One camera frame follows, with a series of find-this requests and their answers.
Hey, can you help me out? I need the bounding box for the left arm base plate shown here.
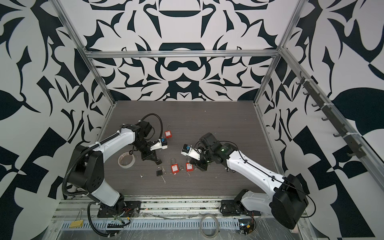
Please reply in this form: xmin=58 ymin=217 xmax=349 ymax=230
xmin=97 ymin=201 xmax=142 ymax=218

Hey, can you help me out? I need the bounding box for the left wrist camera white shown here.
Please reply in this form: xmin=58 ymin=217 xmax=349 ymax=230
xmin=149 ymin=138 xmax=168 ymax=151

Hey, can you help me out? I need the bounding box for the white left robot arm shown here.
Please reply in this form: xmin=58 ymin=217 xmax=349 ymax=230
xmin=62 ymin=113 xmax=168 ymax=238

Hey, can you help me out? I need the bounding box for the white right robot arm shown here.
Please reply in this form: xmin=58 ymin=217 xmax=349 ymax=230
xmin=181 ymin=133 xmax=312 ymax=230

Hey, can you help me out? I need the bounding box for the black hook rail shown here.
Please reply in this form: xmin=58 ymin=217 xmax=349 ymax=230
xmin=297 ymin=74 xmax=367 ymax=159

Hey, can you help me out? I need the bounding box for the coiled clear cable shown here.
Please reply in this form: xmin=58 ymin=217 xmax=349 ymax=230
xmin=199 ymin=212 xmax=220 ymax=239

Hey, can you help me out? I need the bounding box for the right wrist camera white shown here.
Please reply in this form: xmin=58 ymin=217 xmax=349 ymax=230
xmin=181 ymin=144 xmax=201 ymax=161

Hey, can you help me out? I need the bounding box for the yellow connector block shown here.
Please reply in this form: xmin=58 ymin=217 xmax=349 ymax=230
xmin=69 ymin=220 xmax=84 ymax=229

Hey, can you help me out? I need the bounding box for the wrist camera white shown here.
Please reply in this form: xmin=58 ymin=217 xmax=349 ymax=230
xmin=149 ymin=138 xmax=168 ymax=151
xmin=181 ymin=144 xmax=201 ymax=161

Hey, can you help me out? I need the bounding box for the roll of clear tape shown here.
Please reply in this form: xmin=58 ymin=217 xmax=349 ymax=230
xmin=118 ymin=152 xmax=136 ymax=169

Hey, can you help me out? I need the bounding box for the green lit circuit board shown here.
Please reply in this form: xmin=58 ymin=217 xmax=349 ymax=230
xmin=239 ymin=218 xmax=257 ymax=235

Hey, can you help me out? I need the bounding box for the red padlock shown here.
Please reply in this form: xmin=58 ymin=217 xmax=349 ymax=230
xmin=171 ymin=158 xmax=180 ymax=175
xmin=186 ymin=163 xmax=194 ymax=172
xmin=165 ymin=124 xmax=173 ymax=139

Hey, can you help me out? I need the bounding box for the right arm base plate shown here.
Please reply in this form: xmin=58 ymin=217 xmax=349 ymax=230
xmin=219 ymin=200 xmax=261 ymax=217

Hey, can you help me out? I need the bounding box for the white perforated cable duct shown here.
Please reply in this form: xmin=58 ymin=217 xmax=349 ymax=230
xmin=61 ymin=217 xmax=239 ymax=231

